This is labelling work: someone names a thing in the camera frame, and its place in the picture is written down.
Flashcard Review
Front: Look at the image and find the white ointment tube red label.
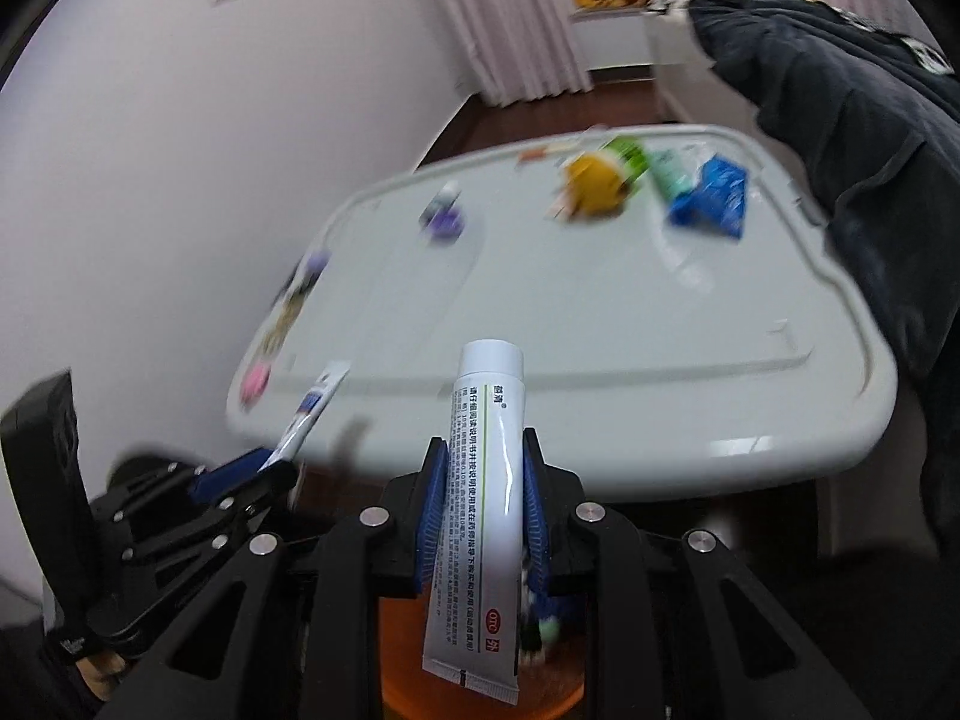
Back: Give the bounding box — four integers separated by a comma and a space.
425, 340, 526, 674

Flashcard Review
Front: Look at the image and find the white ointment tube blue label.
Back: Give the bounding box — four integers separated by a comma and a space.
259, 361, 350, 473

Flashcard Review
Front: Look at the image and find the mint green cream tube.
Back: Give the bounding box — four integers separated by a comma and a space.
647, 149, 695, 203

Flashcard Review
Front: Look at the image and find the person's left hand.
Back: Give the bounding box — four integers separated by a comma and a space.
75, 652, 128, 702

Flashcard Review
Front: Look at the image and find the pink hair clip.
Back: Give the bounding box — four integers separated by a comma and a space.
239, 359, 272, 408

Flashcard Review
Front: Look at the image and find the yellow-green hair claw clip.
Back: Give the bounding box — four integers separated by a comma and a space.
259, 250, 331, 359

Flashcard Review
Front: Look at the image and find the blue snack wrapper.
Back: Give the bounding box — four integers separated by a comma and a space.
667, 154, 748, 241

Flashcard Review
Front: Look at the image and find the purple cap small bottle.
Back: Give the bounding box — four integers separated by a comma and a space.
420, 181, 464, 242

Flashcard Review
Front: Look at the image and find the yellow plug-in mosquito repeller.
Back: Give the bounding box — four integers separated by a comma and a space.
550, 151, 630, 220

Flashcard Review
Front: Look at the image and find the green bottle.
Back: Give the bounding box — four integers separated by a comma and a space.
601, 135, 649, 188

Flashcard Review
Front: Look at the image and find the dark grey blanket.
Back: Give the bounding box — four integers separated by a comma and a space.
686, 0, 958, 550

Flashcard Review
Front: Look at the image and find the white window bench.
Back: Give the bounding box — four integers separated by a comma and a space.
571, 10, 654, 71

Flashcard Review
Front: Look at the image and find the white bed frame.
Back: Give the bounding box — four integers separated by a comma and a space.
644, 11, 754, 133

